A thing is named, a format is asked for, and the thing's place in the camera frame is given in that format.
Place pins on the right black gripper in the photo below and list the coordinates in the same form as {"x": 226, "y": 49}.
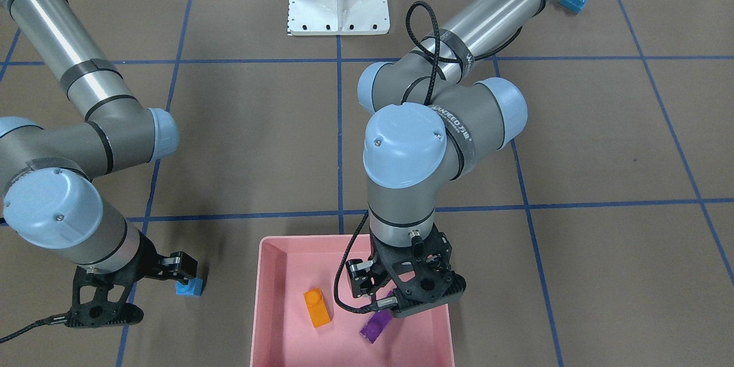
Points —
{"x": 141, "y": 254}

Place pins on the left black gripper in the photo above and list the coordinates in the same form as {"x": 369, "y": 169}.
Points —
{"x": 360, "y": 277}

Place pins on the small blue block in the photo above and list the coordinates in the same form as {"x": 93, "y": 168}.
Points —
{"x": 193, "y": 287}

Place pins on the purple block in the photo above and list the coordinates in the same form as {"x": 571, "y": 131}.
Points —
{"x": 376, "y": 325}

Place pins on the orange block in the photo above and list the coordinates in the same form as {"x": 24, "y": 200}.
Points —
{"x": 317, "y": 308}

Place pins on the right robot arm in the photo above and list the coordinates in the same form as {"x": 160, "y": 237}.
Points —
{"x": 47, "y": 191}

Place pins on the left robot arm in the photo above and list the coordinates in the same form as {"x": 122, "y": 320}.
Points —
{"x": 427, "y": 129}

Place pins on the long blue block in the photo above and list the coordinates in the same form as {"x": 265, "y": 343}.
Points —
{"x": 574, "y": 6}

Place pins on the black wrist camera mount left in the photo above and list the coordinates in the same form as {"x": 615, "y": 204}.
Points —
{"x": 425, "y": 288}

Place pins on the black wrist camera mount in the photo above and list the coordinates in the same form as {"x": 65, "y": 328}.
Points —
{"x": 99, "y": 311}
{"x": 425, "y": 288}

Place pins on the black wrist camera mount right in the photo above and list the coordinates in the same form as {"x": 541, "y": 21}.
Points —
{"x": 99, "y": 311}

